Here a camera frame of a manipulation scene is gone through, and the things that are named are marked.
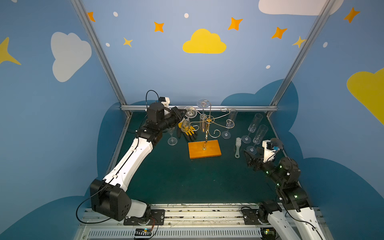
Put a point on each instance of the gold wire glass rack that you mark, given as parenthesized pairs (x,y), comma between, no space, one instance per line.
(211,120)

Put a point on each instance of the clear flute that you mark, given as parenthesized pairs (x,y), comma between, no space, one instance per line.
(230,123)
(203,104)
(172,141)
(246,139)
(262,130)
(189,115)

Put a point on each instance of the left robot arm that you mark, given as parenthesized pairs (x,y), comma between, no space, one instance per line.
(108,196)

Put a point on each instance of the orange wooden rack base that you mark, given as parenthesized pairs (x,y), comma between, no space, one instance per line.
(199,150)

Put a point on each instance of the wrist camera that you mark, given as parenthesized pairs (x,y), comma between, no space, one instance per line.
(165,101)
(269,154)

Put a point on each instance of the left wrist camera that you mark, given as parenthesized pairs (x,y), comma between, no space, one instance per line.
(165,101)

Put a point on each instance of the yellow black rubber glove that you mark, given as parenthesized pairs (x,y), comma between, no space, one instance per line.
(188,131)

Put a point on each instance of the pale green scrub brush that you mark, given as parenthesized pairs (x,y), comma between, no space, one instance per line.
(238,144)

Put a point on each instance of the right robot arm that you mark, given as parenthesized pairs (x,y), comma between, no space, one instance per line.
(293,197)

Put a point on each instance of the frosted brown plastic cup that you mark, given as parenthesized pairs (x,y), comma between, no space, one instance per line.
(276,144)

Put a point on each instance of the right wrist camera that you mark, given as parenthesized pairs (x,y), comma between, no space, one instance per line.
(269,154)

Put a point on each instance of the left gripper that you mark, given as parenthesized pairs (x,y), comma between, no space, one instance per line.
(177,113)

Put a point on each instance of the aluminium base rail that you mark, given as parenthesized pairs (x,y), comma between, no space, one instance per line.
(187,221)

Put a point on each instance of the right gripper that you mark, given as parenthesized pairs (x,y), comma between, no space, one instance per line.
(254,160)

